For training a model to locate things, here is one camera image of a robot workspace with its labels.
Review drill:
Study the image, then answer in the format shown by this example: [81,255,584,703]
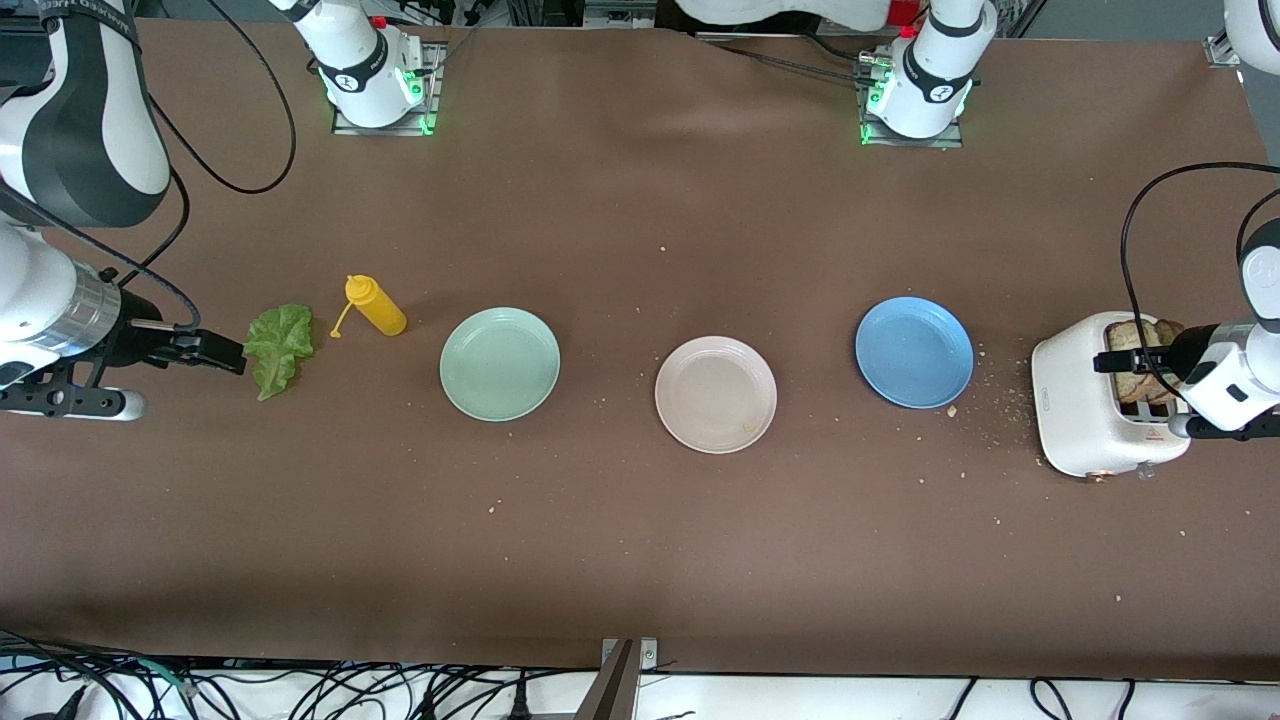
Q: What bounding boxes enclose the brown toast bread slice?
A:
[1150,318,1188,404]
[1106,320,1161,404]

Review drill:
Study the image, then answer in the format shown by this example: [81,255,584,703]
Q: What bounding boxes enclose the yellow mustard squeeze bottle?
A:
[330,275,408,339]

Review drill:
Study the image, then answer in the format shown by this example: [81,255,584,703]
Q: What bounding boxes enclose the blue plate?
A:
[855,296,975,410]

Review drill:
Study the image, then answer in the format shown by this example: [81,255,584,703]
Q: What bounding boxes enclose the mint green plate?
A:
[440,307,562,423]

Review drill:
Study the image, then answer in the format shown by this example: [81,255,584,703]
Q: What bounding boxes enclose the beige plate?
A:
[655,336,778,455]

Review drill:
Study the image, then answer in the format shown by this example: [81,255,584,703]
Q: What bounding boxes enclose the white toaster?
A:
[1032,311,1193,483]

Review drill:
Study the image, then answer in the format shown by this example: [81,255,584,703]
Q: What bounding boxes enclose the green lettuce leaf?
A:
[245,304,315,402]

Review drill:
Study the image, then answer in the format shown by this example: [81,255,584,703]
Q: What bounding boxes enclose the brown table cover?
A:
[0,18,1280,683]

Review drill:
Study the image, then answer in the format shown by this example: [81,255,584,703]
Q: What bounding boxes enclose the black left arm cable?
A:
[1120,162,1280,401]

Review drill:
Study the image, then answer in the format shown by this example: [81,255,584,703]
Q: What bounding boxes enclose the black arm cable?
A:
[0,0,298,331]
[1120,162,1280,401]

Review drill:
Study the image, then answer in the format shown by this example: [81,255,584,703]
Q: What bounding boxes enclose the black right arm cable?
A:
[0,0,298,331]

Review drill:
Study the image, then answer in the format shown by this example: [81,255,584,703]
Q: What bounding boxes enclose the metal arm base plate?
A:
[332,40,442,136]
[858,50,966,149]

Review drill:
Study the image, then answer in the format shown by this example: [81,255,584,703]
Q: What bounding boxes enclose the teal cable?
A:
[125,655,191,693]

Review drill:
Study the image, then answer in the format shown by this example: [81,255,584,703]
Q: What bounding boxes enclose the black base power cable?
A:
[715,44,869,85]

